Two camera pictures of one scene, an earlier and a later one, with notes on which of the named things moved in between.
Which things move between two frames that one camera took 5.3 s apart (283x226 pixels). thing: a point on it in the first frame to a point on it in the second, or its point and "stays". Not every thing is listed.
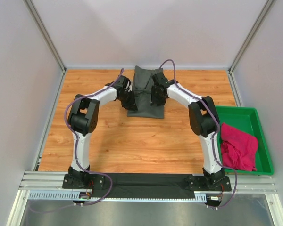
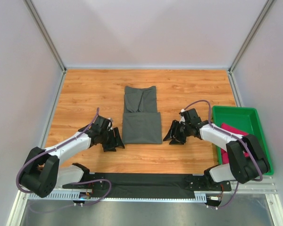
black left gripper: x=131 y=105 to x=117 y=140
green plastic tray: x=247 y=119 stays
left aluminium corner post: x=37 y=19 stays
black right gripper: x=154 y=100 to x=172 y=133
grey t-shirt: x=142 y=88 to x=141 y=121
